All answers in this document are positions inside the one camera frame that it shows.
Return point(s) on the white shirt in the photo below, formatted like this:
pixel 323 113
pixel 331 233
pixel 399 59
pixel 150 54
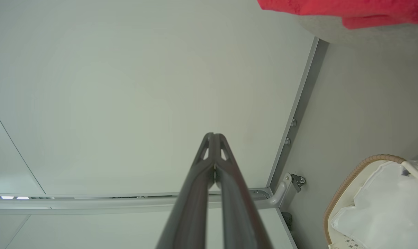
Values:
pixel 385 207

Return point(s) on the grey metal partition post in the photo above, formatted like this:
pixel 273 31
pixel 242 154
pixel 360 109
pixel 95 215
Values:
pixel 304 103

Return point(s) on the plain red garment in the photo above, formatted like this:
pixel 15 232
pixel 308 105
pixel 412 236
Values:
pixel 333 7

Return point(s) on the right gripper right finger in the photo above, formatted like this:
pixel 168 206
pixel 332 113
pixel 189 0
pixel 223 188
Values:
pixel 240 221

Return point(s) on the wicker laundry basket white liner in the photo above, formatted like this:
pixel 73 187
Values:
pixel 345 193

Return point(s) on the grey curved frame tube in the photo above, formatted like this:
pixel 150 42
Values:
pixel 280 193

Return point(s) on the grey metal partition rail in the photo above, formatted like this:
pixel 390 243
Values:
pixel 91 204

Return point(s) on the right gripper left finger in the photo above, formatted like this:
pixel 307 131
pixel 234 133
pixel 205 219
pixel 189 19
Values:
pixel 188 207

